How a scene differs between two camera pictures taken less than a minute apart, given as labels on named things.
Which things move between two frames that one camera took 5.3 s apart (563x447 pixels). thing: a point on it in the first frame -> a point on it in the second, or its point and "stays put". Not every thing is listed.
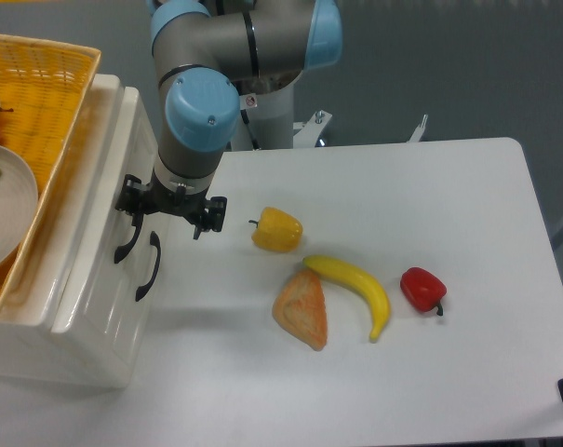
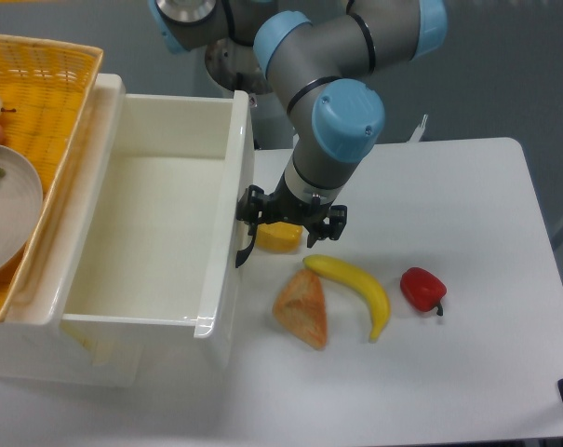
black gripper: [154, 196] -> [322, 218]
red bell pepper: [422, 290] stays put
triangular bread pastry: [301, 307] stays put
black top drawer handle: [121, 250] -> [242, 255]
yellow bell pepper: [276, 231] stays put
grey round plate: [10, 209] stays put
